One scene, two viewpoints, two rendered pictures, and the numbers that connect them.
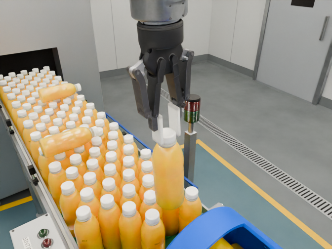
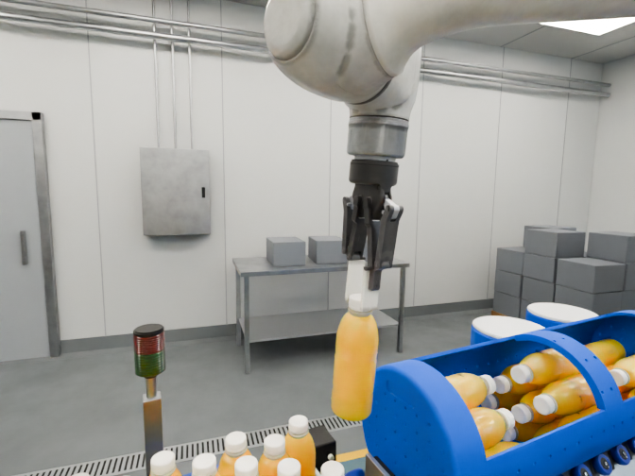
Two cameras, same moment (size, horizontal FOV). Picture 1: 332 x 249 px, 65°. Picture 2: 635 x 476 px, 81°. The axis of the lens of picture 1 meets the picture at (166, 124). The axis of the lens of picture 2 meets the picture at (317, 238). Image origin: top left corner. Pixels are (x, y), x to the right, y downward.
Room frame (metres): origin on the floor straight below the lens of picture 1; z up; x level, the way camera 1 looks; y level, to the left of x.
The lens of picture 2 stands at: (0.41, 0.60, 1.56)
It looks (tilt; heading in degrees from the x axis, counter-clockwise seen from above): 7 degrees down; 282
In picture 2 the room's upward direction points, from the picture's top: 1 degrees clockwise
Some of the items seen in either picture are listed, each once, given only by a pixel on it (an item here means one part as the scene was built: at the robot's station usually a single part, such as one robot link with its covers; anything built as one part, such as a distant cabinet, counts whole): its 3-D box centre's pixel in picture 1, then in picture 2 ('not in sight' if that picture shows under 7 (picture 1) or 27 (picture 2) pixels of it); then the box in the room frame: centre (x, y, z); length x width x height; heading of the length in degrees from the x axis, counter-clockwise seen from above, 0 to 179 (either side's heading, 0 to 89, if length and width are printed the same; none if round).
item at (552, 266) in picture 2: not in sight; (564, 283); (-1.45, -3.89, 0.59); 1.20 x 0.80 x 1.19; 120
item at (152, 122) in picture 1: (148, 120); (378, 275); (0.43, 0.03, 1.44); 0.03 x 0.01 x 0.05; 129
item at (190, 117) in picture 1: (191, 113); (149, 360); (0.93, -0.10, 1.18); 0.06 x 0.06 x 0.05
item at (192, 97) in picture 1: (191, 114); (150, 362); (0.93, -0.10, 1.18); 0.06 x 0.06 x 0.16
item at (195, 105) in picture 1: (192, 103); (149, 340); (0.93, -0.10, 1.23); 0.06 x 0.06 x 0.04
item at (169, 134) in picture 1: (166, 136); (360, 303); (0.46, 0.00, 1.38); 0.04 x 0.04 x 0.02
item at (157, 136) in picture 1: (157, 128); (369, 288); (0.44, 0.02, 1.41); 0.03 x 0.01 x 0.07; 39
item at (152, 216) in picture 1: (152, 216); (332, 474); (0.50, 0.04, 1.10); 0.04 x 0.04 x 0.02
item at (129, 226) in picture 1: (131, 231); not in sight; (0.52, 0.11, 1.00); 0.07 x 0.07 x 0.19
